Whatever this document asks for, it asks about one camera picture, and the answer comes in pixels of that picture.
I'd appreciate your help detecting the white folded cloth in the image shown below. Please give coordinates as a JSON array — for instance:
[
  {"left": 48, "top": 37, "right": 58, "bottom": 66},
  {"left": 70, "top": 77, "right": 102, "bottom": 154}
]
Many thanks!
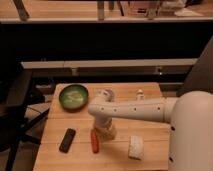
[{"left": 128, "top": 136, "right": 144, "bottom": 160}]

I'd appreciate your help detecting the black remote control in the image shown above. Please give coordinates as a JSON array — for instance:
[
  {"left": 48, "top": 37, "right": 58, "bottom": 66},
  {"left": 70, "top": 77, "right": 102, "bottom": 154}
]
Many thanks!
[{"left": 59, "top": 128, "right": 76, "bottom": 153}]

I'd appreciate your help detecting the white tube bottle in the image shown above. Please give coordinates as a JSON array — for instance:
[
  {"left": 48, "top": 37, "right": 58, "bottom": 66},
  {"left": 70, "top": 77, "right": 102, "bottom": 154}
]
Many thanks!
[{"left": 136, "top": 89, "right": 145, "bottom": 100}]

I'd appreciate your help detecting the green bowl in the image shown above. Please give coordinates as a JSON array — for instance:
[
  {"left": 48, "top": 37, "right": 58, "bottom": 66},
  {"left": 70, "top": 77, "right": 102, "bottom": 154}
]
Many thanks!
[{"left": 59, "top": 84, "right": 89, "bottom": 111}]

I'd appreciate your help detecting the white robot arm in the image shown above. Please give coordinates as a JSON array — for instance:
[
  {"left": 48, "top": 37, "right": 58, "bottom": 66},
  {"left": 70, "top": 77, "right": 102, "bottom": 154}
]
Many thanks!
[{"left": 88, "top": 90, "right": 213, "bottom": 171}]

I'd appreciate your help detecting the black chair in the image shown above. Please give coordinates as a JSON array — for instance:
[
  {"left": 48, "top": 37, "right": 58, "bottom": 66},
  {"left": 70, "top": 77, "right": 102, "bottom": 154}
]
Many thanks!
[{"left": 0, "top": 64, "right": 49, "bottom": 171}]

